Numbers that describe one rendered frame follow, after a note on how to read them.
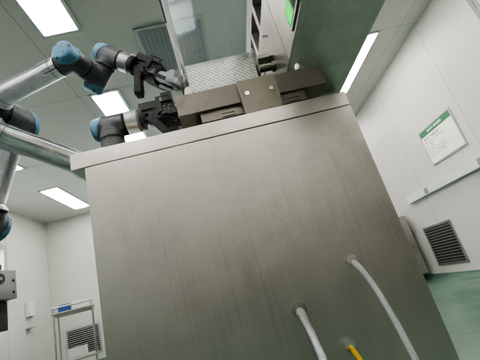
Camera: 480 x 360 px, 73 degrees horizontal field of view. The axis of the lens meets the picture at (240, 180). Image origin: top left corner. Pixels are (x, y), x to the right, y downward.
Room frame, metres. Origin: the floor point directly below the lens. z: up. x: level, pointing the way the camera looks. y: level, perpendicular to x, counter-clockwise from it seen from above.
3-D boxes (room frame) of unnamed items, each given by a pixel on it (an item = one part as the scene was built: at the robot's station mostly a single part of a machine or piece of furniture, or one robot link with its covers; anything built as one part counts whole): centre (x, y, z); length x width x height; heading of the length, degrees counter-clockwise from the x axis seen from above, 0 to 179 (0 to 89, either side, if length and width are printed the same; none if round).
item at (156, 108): (0.92, 0.20, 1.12); 0.12 x 0.08 x 0.09; 95
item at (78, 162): (1.92, 0.13, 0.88); 2.52 x 0.66 x 0.04; 5
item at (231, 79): (0.93, -0.04, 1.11); 0.23 x 0.01 x 0.18; 95
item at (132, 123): (0.91, 0.28, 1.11); 0.08 x 0.05 x 0.08; 5
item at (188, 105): (0.82, -0.09, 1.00); 0.40 x 0.16 x 0.06; 95
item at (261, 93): (0.73, -0.11, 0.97); 0.10 x 0.03 x 0.11; 95
